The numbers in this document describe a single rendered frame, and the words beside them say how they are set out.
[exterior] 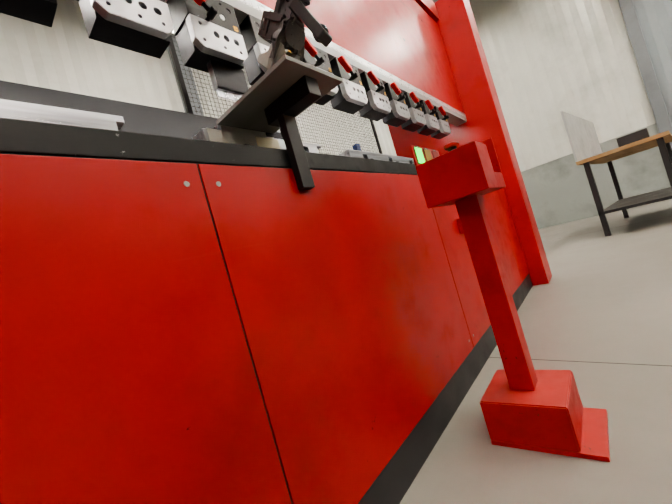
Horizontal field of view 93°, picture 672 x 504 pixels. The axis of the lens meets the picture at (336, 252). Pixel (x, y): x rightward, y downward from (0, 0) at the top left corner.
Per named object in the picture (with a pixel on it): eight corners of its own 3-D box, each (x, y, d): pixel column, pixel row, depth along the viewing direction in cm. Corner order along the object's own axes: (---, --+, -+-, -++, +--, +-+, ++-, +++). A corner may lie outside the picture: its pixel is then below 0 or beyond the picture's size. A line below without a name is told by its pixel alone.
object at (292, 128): (332, 171, 67) (304, 74, 68) (288, 195, 77) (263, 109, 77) (344, 172, 70) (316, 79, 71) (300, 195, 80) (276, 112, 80)
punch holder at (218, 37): (197, 43, 76) (179, -23, 76) (182, 65, 81) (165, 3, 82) (250, 62, 87) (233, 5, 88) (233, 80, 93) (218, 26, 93)
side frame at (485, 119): (549, 283, 233) (458, -16, 238) (438, 299, 287) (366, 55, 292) (552, 275, 252) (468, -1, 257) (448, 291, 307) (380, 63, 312)
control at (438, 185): (488, 187, 77) (467, 116, 77) (427, 208, 87) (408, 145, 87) (506, 187, 92) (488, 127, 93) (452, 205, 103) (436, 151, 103)
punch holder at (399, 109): (397, 114, 153) (388, 81, 153) (382, 123, 158) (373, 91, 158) (411, 119, 164) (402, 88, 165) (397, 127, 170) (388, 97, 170)
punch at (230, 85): (220, 94, 82) (210, 59, 82) (216, 98, 83) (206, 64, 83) (252, 102, 89) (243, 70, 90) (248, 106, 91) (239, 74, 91)
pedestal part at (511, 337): (534, 391, 84) (476, 194, 85) (510, 390, 88) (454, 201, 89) (538, 380, 89) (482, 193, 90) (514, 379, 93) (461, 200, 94)
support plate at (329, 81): (285, 58, 61) (284, 53, 61) (216, 124, 78) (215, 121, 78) (342, 81, 75) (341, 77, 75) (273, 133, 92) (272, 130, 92)
